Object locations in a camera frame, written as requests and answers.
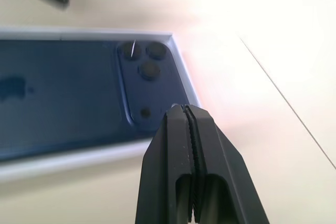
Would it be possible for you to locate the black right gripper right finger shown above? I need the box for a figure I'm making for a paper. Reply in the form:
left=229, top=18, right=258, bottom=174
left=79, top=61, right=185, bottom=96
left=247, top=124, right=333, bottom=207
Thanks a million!
left=184, top=104, right=271, bottom=224

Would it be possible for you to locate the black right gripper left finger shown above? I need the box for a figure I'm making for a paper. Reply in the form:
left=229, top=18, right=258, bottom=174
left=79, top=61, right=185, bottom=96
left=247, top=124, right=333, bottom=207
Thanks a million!
left=134, top=104, right=197, bottom=224

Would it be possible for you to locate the dark blue smartphone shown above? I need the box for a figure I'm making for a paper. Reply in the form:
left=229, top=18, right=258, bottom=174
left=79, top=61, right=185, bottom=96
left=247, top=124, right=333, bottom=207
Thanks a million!
left=0, top=39, right=182, bottom=162

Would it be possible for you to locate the white shallow box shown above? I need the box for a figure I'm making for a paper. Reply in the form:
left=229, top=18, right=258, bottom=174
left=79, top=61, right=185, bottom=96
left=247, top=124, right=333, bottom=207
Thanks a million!
left=0, top=26, right=204, bottom=183

